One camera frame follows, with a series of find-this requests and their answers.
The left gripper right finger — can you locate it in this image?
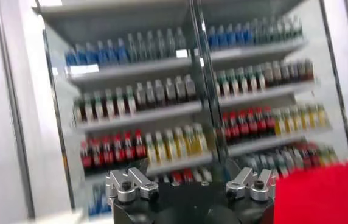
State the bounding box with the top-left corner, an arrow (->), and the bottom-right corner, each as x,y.
225,166 -> 277,202

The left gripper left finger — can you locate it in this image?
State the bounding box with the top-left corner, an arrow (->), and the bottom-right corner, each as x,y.
105,166 -> 159,205

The red t-shirt with bear print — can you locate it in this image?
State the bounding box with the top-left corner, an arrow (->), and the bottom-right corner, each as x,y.
273,163 -> 348,224

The red cap cola bottle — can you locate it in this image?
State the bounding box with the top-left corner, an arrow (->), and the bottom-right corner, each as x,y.
123,131 -> 134,161
80,141 -> 92,170
247,108 -> 257,135
102,136 -> 114,165
256,107 -> 266,134
221,112 -> 231,141
229,111 -> 240,139
134,130 -> 146,159
238,109 -> 249,137
265,106 -> 276,132
113,133 -> 124,163
91,138 -> 103,167

